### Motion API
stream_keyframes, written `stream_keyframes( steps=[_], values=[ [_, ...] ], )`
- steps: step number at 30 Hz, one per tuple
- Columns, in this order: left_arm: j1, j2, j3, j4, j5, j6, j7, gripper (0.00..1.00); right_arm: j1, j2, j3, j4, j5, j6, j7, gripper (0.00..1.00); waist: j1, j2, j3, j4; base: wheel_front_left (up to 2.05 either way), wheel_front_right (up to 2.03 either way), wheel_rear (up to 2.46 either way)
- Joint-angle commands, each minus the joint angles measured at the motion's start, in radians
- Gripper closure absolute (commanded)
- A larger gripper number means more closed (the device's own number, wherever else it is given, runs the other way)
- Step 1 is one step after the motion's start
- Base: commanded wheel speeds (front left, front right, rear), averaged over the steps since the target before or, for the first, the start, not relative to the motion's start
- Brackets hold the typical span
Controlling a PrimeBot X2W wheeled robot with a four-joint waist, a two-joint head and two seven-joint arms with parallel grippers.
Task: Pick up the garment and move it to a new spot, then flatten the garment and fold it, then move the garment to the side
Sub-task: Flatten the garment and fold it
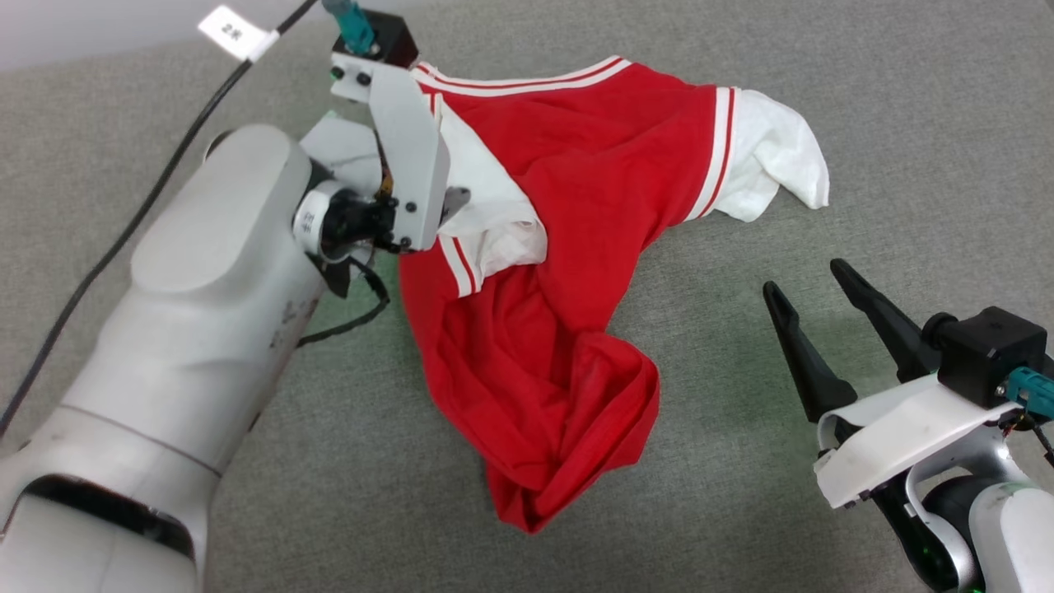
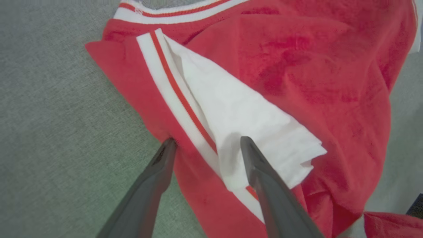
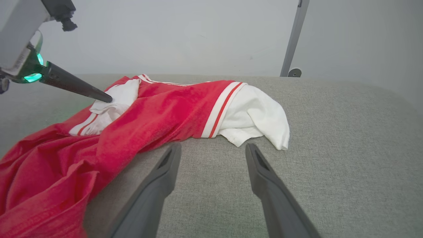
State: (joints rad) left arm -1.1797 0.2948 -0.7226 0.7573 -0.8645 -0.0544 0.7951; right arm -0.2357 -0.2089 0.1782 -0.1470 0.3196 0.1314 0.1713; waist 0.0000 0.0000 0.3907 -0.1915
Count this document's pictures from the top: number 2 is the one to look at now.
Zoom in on grey fabric sofa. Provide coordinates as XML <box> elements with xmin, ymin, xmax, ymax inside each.
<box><xmin>0</xmin><ymin>0</ymin><xmax>423</xmax><ymax>238</ymax></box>

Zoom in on red and white jersey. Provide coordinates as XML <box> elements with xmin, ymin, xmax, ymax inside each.
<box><xmin>85</xmin><ymin>0</ymin><xmax>423</xmax><ymax>238</ymax></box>

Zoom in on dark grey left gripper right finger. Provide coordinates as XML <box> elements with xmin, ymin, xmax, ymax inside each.
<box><xmin>240</xmin><ymin>137</ymin><xmax>326</xmax><ymax>238</ymax></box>

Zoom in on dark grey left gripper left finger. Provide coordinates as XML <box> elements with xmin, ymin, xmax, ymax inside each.
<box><xmin>96</xmin><ymin>138</ymin><xmax>177</xmax><ymax>238</ymax></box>

